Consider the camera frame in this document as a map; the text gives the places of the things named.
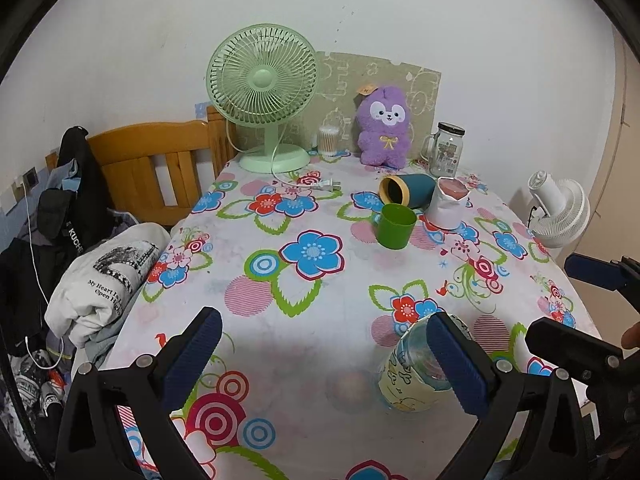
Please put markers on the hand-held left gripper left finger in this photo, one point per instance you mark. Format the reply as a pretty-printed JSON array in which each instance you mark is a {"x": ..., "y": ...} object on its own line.
[{"x": 196, "y": 352}]

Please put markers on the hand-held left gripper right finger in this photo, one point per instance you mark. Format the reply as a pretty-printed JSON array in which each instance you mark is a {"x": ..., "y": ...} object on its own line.
[{"x": 457, "y": 366}]

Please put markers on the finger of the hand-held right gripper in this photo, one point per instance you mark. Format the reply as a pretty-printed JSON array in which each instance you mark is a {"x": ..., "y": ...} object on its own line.
[
  {"x": 570, "y": 346},
  {"x": 595, "y": 271}
]

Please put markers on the clear glass cup yellow label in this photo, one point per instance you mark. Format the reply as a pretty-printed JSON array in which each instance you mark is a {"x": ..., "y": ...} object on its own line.
[{"x": 405, "y": 381}]

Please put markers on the green plastic cup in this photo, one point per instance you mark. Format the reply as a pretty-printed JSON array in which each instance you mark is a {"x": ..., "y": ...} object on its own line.
[{"x": 395, "y": 230}]

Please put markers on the white crumpled-look cup pink inside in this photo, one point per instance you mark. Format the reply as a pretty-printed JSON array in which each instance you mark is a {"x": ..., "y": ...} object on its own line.
[{"x": 446, "y": 207}]

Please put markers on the teal cup yellow inside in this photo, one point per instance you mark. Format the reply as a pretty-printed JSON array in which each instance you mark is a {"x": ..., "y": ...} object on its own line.
[{"x": 415, "y": 190}]

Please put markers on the person's right hand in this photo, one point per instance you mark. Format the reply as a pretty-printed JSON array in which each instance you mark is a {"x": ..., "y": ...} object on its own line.
[{"x": 632, "y": 336}]

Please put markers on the white desk fan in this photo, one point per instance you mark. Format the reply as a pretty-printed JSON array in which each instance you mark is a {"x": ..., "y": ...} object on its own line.
[{"x": 562, "y": 210}]

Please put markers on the white printed shirt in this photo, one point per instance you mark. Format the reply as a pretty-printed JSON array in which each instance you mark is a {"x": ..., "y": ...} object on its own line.
[{"x": 105, "y": 285}]

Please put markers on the beige door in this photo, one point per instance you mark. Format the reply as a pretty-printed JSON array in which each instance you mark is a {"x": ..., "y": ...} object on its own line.
[{"x": 622, "y": 160}]

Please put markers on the floral tablecloth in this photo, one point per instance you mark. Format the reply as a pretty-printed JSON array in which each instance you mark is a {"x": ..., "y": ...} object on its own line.
[{"x": 310, "y": 310}]

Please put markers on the dark clothes pile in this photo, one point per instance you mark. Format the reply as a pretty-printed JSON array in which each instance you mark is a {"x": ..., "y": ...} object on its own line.
[{"x": 22, "y": 290}]

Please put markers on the glass jar mug with lid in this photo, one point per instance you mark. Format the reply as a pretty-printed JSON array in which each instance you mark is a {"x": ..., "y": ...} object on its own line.
[{"x": 446, "y": 152}]

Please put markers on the black jacket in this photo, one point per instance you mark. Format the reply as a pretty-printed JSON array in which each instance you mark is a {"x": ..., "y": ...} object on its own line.
[{"x": 75, "y": 200}]

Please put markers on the wooden headboard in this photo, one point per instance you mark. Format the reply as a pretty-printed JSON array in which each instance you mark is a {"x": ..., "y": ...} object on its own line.
[{"x": 135, "y": 150}]

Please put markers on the purple plush toy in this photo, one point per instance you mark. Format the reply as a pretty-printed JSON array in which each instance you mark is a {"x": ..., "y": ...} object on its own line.
[{"x": 382, "y": 132}]

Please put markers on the cotton swab container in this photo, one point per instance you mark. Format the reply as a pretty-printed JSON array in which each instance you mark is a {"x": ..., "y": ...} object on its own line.
[{"x": 329, "y": 141}]

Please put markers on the green desk fan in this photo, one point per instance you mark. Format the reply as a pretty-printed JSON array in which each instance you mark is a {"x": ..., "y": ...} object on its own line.
[{"x": 262, "y": 79}]

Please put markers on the wall socket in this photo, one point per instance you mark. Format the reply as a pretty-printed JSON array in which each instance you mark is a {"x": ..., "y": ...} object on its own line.
[{"x": 30, "y": 177}]

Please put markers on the patterned beige wall board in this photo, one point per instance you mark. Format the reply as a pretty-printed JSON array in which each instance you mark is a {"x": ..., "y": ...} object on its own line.
[{"x": 340, "y": 85}]

